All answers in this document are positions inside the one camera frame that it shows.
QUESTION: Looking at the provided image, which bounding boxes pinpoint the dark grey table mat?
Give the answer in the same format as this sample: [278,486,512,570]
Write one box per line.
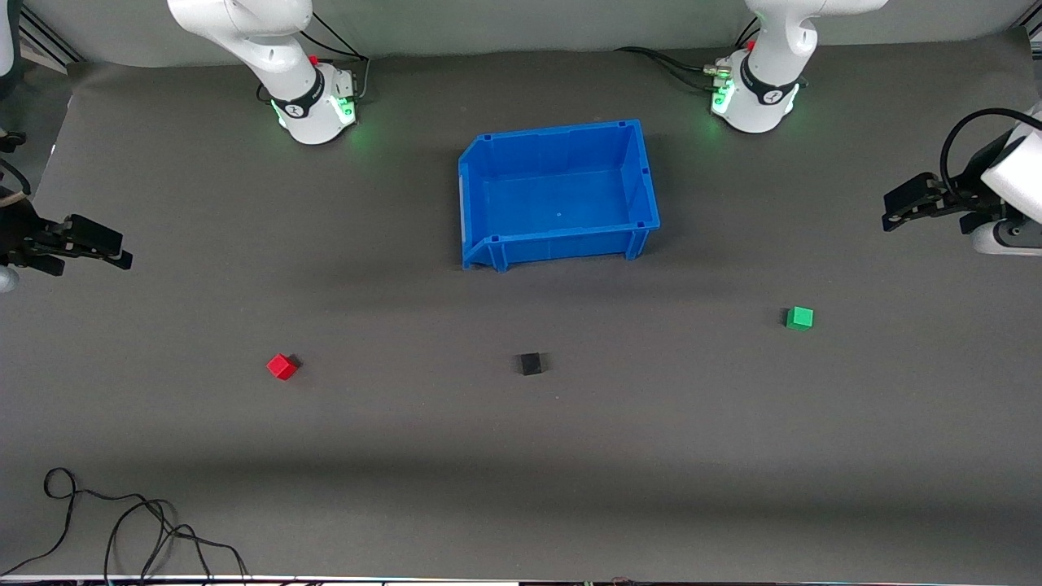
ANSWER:
[0,28,1042,580]

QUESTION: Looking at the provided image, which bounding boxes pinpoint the blue plastic storage bin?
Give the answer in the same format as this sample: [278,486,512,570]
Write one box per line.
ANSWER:
[458,120,661,272]

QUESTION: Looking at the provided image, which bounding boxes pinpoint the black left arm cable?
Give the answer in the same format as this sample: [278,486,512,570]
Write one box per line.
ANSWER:
[940,108,1042,204]

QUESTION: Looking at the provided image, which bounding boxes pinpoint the aluminium frame rail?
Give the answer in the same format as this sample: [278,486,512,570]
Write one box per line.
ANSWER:
[20,7,86,66]

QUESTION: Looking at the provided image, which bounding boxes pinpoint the loose thin black cable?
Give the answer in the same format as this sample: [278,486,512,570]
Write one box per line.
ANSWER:
[0,467,249,583]

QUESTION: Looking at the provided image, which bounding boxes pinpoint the black left arm base cables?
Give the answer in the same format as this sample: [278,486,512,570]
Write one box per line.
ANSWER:
[615,47,717,90]

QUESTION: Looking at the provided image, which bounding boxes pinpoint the black arm base cables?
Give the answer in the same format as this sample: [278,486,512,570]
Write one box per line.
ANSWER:
[615,47,717,90]
[301,12,371,103]

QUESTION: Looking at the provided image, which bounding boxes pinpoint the black right arm base cables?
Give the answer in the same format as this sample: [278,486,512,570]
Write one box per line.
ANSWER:
[301,12,371,103]

